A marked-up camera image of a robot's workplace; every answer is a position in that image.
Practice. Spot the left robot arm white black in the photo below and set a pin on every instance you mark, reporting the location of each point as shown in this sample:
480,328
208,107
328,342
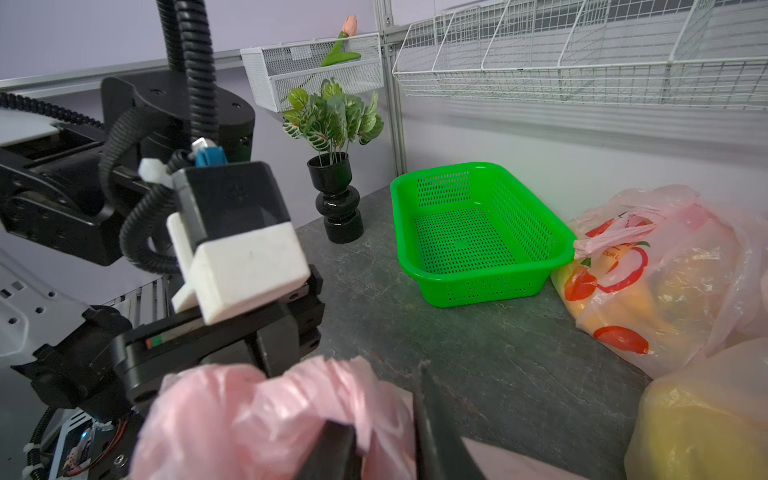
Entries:
154,183

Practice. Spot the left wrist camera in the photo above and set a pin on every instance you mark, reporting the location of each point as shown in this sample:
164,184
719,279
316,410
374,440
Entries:
234,240

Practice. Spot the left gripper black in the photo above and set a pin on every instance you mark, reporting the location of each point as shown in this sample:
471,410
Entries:
273,337

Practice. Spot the green potted plant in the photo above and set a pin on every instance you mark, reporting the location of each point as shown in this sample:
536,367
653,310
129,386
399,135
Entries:
331,120

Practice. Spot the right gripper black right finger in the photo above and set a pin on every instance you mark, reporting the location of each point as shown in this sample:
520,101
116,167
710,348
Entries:
440,452

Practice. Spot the green plastic basket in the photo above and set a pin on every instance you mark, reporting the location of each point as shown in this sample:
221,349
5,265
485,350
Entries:
472,233

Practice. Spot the plain pink plastic bag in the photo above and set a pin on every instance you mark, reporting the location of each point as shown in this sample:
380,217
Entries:
233,422

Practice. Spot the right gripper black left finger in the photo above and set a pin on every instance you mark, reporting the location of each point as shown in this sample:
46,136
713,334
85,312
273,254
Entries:
334,455

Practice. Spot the black plant vase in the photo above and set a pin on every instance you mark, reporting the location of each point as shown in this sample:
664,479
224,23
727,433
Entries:
337,200

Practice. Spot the white wire basket left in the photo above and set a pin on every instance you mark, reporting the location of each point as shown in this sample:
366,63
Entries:
273,71

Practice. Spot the white wire shelf back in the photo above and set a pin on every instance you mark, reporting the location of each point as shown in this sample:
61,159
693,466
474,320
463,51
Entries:
597,52

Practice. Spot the printed pink plastic bag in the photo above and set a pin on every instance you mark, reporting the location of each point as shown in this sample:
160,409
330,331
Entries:
665,279
705,421

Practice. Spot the pink artificial tulip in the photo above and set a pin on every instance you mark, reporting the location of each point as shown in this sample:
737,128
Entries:
338,54

